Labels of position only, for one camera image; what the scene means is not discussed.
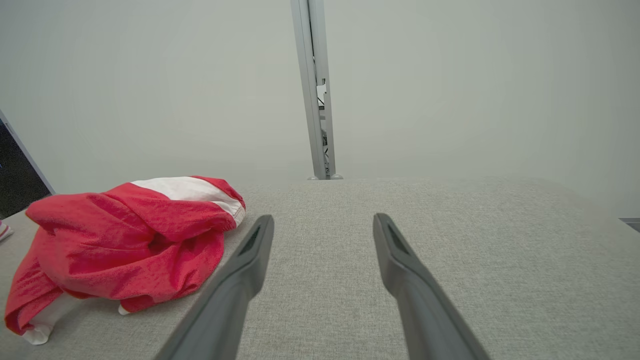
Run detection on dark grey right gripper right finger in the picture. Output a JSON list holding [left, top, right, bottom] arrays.
[[372, 213, 491, 360]]

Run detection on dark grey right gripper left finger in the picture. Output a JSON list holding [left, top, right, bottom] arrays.
[[155, 215, 275, 360]]

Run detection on red shorts with white panels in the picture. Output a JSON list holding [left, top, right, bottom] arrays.
[[4, 175, 247, 346]]

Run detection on grey wheeled stand leg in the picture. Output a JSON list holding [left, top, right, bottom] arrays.
[[0, 110, 56, 221]]

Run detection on grey metal partition post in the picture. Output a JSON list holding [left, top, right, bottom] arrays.
[[291, 0, 337, 180]]

